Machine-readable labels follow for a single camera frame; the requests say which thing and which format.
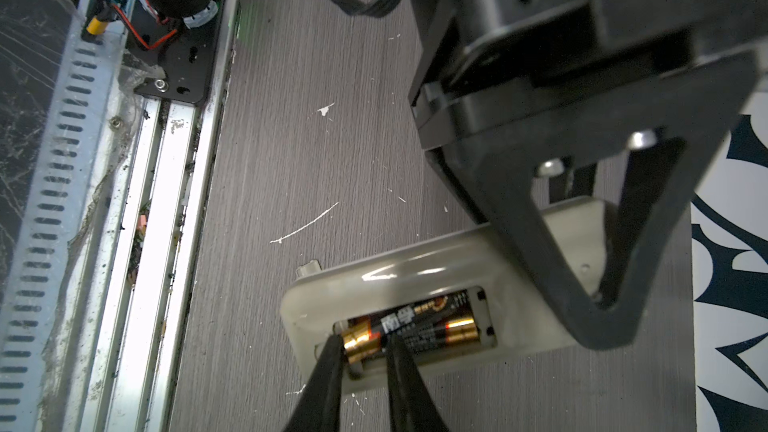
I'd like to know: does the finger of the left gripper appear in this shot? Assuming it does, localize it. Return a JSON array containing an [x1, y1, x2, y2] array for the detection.
[[422, 52, 760, 350]]

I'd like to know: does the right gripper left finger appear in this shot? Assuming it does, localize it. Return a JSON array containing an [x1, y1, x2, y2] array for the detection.
[[284, 335, 345, 432]]

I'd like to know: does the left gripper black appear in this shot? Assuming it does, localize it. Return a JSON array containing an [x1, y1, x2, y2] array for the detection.
[[409, 0, 767, 150]]

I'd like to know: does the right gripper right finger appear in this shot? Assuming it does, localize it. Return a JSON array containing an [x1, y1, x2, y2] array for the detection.
[[386, 334, 449, 432]]

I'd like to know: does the AAA battery black copper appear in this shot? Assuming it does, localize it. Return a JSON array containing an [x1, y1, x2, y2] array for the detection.
[[341, 315, 480, 364], [340, 291, 469, 361]]

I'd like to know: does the white remote control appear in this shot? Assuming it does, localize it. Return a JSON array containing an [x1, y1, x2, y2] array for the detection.
[[280, 225, 574, 394]]

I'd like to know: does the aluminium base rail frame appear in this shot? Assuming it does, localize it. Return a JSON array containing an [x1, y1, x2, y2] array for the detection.
[[33, 0, 239, 431]]

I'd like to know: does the white slotted cable duct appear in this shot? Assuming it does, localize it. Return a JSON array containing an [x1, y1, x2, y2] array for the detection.
[[1, 22, 126, 431]]

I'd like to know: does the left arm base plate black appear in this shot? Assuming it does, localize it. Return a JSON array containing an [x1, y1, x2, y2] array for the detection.
[[125, 0, 227, 105]]

